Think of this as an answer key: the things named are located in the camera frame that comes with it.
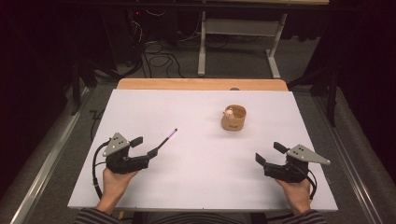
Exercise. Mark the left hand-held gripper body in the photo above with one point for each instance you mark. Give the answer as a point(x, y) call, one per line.
point(123, 161)

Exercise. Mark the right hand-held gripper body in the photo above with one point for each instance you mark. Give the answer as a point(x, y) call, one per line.
point(289, 172)

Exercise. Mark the black pen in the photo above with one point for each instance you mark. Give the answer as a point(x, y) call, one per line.
point(168, 138)

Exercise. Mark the person's right hand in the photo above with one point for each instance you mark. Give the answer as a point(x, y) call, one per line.
point(297, 194)

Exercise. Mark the person's left hand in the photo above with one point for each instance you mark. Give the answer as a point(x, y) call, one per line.
point(113, 186)

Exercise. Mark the white table board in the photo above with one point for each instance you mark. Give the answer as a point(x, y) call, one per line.
point(193, 174)

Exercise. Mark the brown pen holder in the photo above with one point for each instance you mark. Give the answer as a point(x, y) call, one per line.
point(234, 121)

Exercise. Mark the dark metal stand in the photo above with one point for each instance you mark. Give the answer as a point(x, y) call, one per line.
point(76, 87)
point(331, 93)

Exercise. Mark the wooden table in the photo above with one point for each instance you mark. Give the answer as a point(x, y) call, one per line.
point(199, 84)

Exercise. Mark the aluminium floor rail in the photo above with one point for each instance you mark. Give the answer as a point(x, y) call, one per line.
point(351, 161)
point(46, 168)

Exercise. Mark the white metal desk frame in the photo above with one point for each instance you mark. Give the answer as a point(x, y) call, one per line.
point(239, 26)

